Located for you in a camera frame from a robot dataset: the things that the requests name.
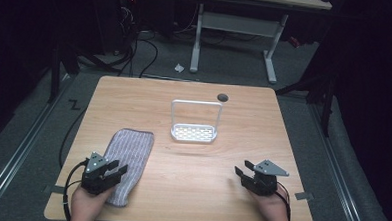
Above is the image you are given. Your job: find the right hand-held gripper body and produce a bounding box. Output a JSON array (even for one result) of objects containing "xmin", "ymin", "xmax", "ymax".
[{"xmin": 239, "ymin": 158, "xmax": 291, "ymax": 198}]

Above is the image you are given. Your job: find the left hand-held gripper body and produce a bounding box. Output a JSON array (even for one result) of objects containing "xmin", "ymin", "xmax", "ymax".
[{"xmin": 79, "ymin": 151, "xmax": 123, "ymax": 197}]

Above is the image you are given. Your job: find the purple striped cloth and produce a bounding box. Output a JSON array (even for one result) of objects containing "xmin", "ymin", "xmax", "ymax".
[{"xmin": 100, "ymin": 127, "xmax": 156, "ymax": 210}]

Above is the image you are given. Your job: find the grey tape strip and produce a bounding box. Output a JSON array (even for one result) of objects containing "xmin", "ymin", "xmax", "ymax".
[
  {"xmin": 41, "ymin": 183, "xmax": 66, "ymax": 196},
  {"xmin": 293, "ymin": 191, "xmax": 316, "ymax": 202}
]

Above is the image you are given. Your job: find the black metal stand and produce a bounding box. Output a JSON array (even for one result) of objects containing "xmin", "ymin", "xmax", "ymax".
[
  {"xmin": 46, "ymin": 40, "xmax": 116, "ymax": 107},
  {"xmin": 273, "ymin": 68, "xmax": 337, "ymax": 138}
]

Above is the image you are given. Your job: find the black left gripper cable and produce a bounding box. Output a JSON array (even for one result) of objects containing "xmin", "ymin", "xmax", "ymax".
[{"xmin": 61, "ymin": 159, "xmax": 90, "ymax": 221}]

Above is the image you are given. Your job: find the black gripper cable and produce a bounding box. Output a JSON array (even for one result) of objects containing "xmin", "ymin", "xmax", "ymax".
[
  {"xmin": 273, "ymin": 181, "xmax": 294, "ymax": 221},
  {"xmin": 61, "ymin": 159, "xmax": 90, "ymax": 221}
]

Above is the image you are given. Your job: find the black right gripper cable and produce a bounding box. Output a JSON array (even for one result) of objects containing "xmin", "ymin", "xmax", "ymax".
[{"xmin": 273, "ymin": 181, "xmax": 294, "ymax": 221}]

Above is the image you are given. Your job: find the black floor cable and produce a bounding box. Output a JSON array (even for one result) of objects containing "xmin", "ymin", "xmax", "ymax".
[{"xmin": 57, "ymin": 106, "xmax": 89, "ymax": 171}]

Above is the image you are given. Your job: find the white rack with handle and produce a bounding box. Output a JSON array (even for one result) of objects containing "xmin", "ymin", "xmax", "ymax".
[{"xmin": 169, "ymin": 98, "xmax": 224, "ymax": 145}]

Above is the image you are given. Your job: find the metal floor rail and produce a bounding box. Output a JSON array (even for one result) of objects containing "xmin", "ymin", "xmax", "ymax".
[
  {"xmin": 0, "ymin": 71, "xmax": 73, "ymax": 221},
  {"xmin": 303, "ymin": 103, "xmax": 374, "ymax": 221}
]

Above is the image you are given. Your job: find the bundle of black cables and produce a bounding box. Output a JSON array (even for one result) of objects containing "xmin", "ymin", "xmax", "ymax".
[{"xmin": 113, "ymin": 5, "xmax": 161, "ymax": 80}]

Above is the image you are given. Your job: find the white metal frame desk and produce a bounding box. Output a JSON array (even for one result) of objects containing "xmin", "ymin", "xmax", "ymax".
[{"xmin": 187, "ymin": 0, "xmax": 334, "ymax": 87}]

